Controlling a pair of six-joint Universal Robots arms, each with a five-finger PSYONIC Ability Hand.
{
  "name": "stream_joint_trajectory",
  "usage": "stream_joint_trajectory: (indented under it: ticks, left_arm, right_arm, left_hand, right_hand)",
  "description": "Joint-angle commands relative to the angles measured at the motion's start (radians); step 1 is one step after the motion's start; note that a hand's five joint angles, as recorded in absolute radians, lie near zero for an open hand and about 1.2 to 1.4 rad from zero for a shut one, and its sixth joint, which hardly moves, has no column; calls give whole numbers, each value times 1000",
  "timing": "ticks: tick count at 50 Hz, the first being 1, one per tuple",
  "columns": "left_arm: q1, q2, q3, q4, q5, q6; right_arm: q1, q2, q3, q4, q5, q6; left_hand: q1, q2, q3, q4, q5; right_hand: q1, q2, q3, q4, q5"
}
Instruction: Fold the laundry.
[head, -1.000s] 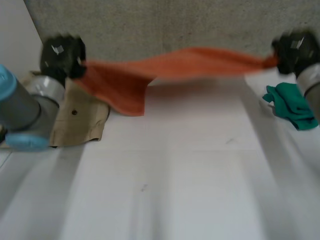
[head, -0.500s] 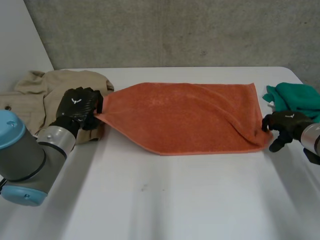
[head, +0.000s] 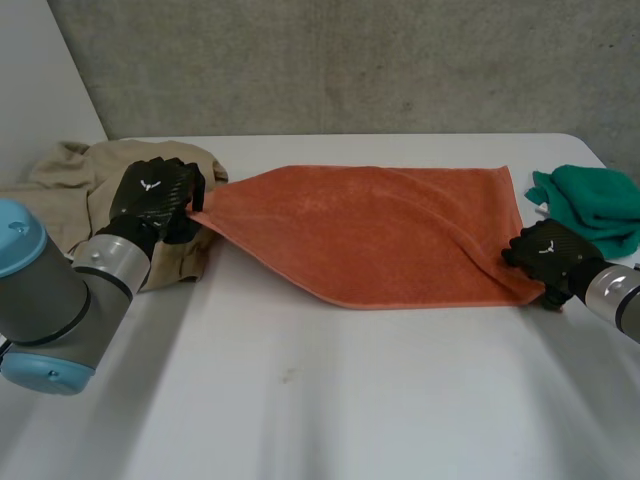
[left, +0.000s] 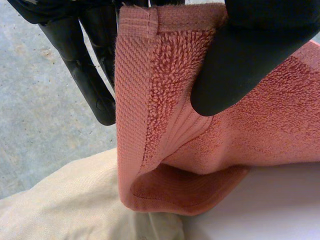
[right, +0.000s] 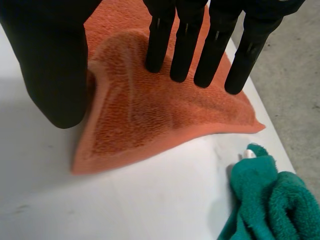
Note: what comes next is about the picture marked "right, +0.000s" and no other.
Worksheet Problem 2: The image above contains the teal towel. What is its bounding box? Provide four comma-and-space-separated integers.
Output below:
215, 143, 320, 240

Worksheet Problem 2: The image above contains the coral towel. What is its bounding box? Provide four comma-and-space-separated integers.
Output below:
71, 0, 266, 176

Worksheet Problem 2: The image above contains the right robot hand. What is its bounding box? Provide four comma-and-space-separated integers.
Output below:
0, 0, 306, 130

